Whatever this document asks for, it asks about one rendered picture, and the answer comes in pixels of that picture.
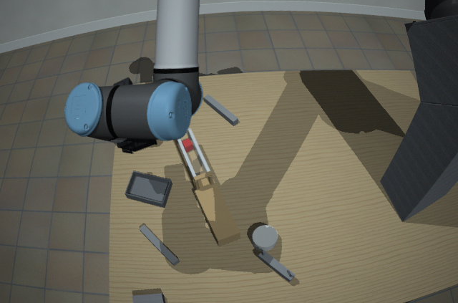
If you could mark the grey cylinder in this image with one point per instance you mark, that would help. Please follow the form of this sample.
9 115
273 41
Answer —
264 238

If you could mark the grey flat bar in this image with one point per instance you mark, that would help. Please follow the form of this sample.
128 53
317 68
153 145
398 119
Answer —
276 265

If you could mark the clear glass channel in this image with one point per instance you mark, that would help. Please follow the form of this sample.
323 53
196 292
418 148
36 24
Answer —
192 154

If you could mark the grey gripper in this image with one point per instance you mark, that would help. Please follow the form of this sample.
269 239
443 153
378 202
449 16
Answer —
137 144

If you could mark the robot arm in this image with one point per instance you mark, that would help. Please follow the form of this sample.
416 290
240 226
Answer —
162 111

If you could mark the grey square stick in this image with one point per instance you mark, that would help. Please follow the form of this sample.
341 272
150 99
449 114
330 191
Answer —
153 239
233 120

